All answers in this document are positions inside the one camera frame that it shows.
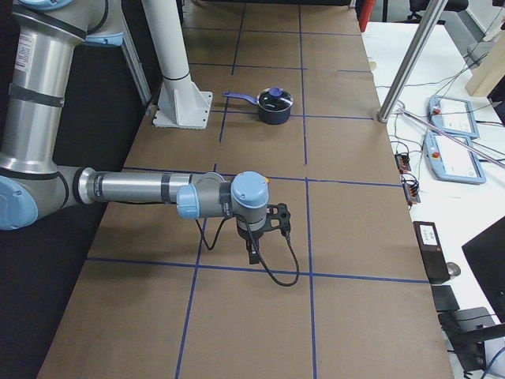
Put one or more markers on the near blue teach pendant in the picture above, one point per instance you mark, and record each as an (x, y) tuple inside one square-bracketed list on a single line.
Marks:
[(451, 161)]

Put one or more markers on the black monitor stand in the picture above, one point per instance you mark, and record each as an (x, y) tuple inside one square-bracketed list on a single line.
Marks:
[(475, 338)]

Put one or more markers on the orange black connector far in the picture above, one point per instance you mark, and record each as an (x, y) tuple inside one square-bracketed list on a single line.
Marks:
[(402, 160)]

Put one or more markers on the black monitor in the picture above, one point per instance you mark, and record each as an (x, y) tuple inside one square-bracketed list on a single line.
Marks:
[(485, 255)]

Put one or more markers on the dark blue saucepan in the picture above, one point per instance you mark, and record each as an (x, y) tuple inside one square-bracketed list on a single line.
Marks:
[(271, 118)]

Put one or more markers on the aluminium frame post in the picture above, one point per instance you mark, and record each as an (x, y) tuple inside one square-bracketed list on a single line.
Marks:
[(417, 44)]

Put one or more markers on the orange black connector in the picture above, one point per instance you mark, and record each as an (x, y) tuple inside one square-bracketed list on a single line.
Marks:
[(402, 160), (411, 191)]

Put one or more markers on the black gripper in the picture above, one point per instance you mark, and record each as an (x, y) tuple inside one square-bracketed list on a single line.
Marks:
[(249, 235)]

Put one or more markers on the blue teach pendant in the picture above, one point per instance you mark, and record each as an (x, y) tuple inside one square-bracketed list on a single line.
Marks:
[(451, 161), (453, 116)]

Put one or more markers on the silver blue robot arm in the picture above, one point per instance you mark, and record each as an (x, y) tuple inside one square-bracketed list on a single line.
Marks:
[(33, 186)]

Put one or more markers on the black box with label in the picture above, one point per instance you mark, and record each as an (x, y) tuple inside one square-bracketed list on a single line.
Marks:
[(431, 252)]

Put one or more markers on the white pedestal column base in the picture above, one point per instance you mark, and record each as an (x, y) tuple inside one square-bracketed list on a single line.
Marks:
[(181, 104)]

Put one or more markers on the glass lid blue knob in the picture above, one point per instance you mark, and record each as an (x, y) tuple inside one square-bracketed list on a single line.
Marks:
[(275, 99)]

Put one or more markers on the far blue teach pendant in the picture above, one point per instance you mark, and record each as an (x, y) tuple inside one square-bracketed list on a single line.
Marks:
[(453, 116)]

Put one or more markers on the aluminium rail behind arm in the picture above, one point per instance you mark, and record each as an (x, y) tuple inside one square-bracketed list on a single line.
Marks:
[(136, 70)]

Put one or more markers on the orange black connector near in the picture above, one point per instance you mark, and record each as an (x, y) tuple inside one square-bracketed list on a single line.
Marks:
[(411, 191)]

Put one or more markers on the thin metal rod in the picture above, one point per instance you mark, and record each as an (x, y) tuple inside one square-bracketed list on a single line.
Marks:
[(454, 139)]

